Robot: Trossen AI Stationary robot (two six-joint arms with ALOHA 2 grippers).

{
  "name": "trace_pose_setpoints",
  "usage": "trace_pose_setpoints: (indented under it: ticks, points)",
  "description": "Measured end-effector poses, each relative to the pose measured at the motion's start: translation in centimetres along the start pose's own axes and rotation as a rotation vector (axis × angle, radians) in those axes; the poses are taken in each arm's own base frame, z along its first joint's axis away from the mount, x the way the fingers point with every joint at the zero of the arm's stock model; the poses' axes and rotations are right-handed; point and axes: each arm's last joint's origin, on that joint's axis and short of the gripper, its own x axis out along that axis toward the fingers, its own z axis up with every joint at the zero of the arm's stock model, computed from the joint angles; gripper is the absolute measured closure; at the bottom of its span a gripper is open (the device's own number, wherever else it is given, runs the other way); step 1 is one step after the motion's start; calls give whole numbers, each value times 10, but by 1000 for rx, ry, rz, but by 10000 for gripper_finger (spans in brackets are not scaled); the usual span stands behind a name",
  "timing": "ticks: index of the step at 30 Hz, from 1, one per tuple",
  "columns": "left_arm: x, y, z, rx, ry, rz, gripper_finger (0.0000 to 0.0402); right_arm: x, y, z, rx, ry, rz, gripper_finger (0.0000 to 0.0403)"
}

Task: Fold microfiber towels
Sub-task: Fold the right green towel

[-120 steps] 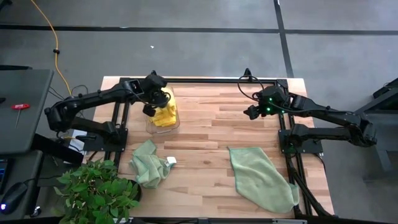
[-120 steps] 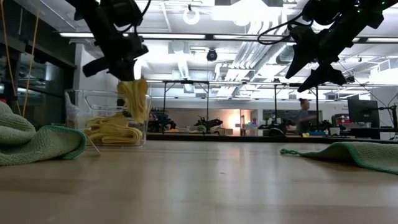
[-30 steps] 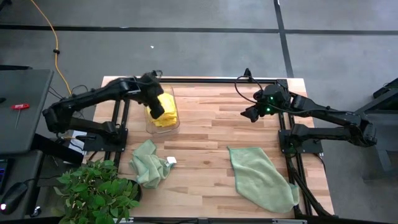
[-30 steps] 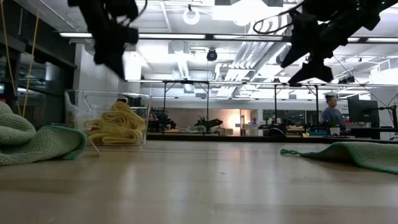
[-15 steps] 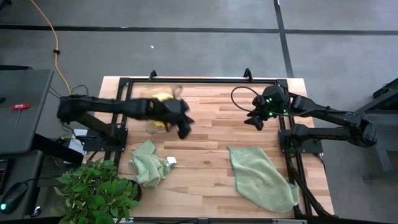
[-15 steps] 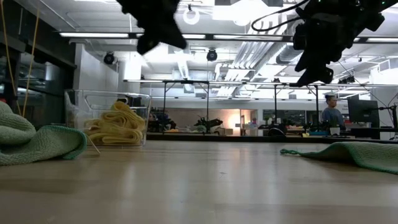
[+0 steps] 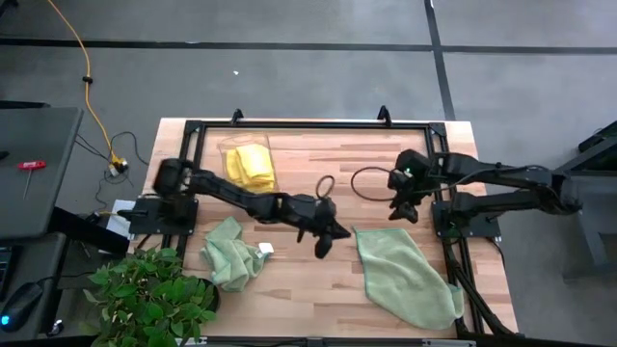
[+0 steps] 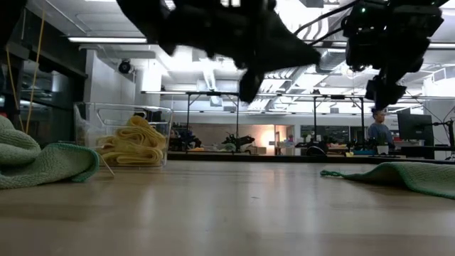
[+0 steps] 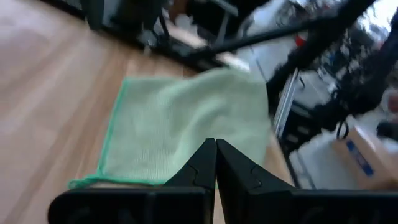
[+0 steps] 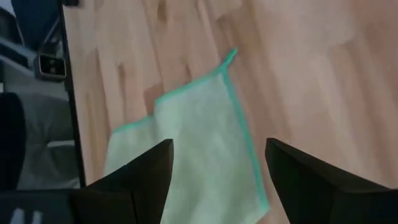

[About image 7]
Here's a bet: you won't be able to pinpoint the black cable bundle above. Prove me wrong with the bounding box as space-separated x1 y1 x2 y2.
445 238 520 337

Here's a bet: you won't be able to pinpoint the silver aluminium rail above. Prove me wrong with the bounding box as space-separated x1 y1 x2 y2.
180 335 478 347

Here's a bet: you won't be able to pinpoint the white paper sheet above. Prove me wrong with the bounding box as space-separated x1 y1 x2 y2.
104 199 137 241

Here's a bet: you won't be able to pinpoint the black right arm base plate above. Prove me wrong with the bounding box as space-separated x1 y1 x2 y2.
432 200 502 240

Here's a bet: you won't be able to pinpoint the green leafy plant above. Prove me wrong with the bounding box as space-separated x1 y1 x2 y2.
79 246 222 347

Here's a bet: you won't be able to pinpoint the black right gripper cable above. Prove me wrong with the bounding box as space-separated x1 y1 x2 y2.
350 166 404 202

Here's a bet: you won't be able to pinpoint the clear plastic bin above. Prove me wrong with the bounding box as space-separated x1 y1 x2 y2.
217 132 281 195

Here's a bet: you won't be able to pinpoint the black aluminium table frame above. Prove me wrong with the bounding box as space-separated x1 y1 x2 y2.
161 105 520 338

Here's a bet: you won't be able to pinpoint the dark metal side table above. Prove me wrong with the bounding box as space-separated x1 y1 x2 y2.
531 120 617 280

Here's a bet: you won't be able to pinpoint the green microfiber towel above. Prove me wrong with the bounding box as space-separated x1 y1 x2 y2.
354 227 466 332
200 215 271 293

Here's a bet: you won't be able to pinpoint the yellow white cable plug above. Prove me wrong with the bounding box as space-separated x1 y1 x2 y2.
106 152 130 178

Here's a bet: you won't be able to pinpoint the dark low desk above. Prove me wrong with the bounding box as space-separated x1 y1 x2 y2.
0 233 68 341

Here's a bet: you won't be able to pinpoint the black computer mouse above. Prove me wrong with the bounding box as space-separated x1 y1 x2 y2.
0 282 43 334

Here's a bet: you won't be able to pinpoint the black desk beam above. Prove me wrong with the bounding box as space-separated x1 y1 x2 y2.
47 206 131 256

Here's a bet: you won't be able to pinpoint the black plant pot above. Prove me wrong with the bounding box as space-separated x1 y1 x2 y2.
195 277 222 314

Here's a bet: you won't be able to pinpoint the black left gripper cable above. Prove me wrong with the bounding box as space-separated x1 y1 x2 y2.
315 173 336 200

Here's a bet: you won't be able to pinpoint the red T-handle hex key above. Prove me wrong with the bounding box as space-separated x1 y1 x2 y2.
17 160 48 200

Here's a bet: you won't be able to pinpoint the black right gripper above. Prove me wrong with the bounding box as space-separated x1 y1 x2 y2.
388 148 435 225

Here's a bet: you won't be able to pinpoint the grey desk panel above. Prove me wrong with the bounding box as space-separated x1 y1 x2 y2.
0 106 84 241

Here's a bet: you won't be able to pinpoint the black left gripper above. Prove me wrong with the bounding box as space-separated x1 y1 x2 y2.
279 194 352 260

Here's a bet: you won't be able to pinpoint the yellow extension cable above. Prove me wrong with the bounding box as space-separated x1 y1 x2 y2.
46 0 121 165

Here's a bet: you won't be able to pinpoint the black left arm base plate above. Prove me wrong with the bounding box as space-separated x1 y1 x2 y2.
127 197 199 236

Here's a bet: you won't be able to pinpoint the thin black floor cables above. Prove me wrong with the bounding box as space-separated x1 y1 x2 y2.
74 130 150 213

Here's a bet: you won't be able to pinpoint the black keyboard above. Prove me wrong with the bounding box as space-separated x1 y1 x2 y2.
0 246 13 303

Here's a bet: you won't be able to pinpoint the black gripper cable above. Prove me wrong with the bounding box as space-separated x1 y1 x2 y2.
315 173 336 200
350 166 404 202

